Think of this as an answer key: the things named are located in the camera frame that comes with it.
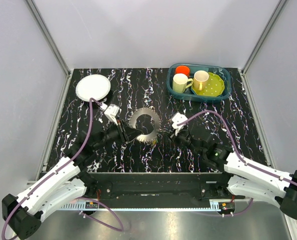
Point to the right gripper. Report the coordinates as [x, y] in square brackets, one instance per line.
[172, 132]

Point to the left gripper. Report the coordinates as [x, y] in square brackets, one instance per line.
[131, 133]

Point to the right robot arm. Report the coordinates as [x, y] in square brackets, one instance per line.
[247, 177]

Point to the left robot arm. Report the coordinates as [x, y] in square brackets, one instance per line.
[66, 181]

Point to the pale green mug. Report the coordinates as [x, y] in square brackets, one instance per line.
[181, 82]

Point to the white paper plate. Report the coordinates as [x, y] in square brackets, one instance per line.
[94, 86]

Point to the yellow mug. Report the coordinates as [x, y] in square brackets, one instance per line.
[200, 79]

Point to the green dotted plate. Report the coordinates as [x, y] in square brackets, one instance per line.
[215, 86]

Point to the orange cup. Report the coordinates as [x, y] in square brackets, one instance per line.
[182, 69]

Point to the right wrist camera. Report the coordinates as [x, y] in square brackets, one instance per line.
[178, 122]

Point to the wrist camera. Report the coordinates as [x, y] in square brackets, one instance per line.
[111, 113]
[178, 122]

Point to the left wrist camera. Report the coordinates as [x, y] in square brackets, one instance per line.
[111, 113]

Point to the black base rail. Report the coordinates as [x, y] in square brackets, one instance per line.
[160, 190]

